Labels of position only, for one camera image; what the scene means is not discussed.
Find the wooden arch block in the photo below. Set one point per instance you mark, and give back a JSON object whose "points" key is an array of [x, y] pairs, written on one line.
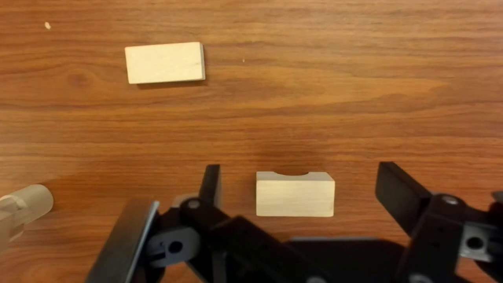
{"points": [[296, 197]]}

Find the flat rectangular wooden block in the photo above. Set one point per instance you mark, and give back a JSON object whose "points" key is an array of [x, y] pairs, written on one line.
{"points": [[166, 63]]}

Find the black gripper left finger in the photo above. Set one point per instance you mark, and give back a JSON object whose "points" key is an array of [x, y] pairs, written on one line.
{"points": [[173, 245]]}

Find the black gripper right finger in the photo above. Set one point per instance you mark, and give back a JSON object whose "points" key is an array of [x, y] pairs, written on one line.
{"points": [[441, 230]]}

